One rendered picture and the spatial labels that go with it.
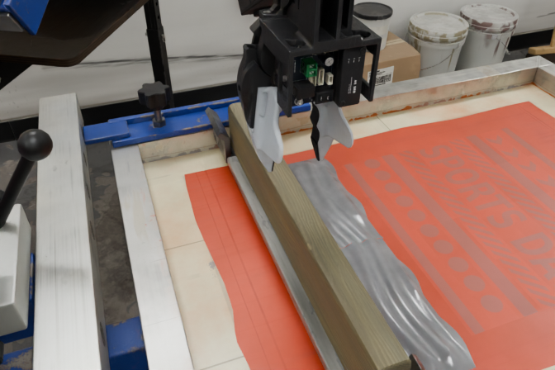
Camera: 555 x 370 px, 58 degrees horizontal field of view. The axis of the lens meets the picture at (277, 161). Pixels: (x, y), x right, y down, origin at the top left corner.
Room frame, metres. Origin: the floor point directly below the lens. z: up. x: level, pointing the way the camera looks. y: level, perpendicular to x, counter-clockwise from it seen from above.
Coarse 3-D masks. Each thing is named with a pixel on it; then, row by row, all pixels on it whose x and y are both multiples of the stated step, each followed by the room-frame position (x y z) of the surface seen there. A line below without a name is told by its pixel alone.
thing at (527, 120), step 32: (416, 128) 0.68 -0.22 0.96; (448, 128) 0.68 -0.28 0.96; (480, 128) 0.68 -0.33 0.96; (512, 128) 0.68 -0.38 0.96; (544, 128) 0.68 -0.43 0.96; (288, 160) 0.59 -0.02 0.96; (352, 160) 0.59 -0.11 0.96; (192, 192) 0.52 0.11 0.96; (224, 192) 0.52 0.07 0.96; (352, 192) 0.52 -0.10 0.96; (224, 224) 0.46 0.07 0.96; (384, 224) 0.46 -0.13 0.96; (224, 256) 0.41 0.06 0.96; (256, 256) 0.41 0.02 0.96
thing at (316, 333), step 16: (240, 176) 0.51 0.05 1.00; (256, 208) 0.45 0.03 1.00; (256, 224) 0.43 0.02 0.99; (272, 240) 0.39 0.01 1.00; (272, 256) 0.38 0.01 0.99; (288, 272) 0.35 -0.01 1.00; (288, 288) 0.33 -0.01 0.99; (304, 304) 0.31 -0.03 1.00; (304, 320) 0.29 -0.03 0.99; (320, 336) 0.27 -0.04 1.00; (320, 352) 0.26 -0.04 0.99; (336, 368) 0.24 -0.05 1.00
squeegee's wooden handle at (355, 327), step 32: (256, 160) 0.46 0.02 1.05; (256, 192) 0.47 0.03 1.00; (288, 192) 0.40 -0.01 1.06; (288, 224) 0.37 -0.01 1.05; (320, 224) 0.35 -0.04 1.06; (288, 256) 0.37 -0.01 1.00; (320, 256) 0.31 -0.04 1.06; (320, 288) 0.29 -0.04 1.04; (352, 288) 0.27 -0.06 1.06; (320, 320) 0.29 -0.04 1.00; (352, 320) 0.24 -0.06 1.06; (384, 320) 0.24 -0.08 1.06; (352, 352) 0.23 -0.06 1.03; (384, 352) 0.22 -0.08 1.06
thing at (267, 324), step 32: (256, 288) 0.36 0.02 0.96; (256, 320) 0.32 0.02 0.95; (288, 320) 0.32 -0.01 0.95; (448, 320) 0.32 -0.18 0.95; (544, 320) 0.32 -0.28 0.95; (256, 352) 0.28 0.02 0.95; (288, 352) 0.28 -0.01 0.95; (480, 352) 0.28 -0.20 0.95; (512, 352) 0.28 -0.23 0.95; (544, 352) 0.28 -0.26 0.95
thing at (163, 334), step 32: (512, 64) 0.84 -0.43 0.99; (544, 64) 0.84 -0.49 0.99; (384, 96) 0.72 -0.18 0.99; (416, 96) 0.74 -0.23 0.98; (448, 96) 0.77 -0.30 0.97; (288, 128) 0.67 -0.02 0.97; (128, 160) 0.55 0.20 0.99; (128, 192) 0.48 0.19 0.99; (128, 224) 0.42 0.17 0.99; (160, 256) 0.37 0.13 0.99; (160, 288) 0.33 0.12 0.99; (160, 320) 0.29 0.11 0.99; (160, 352) 0.26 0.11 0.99
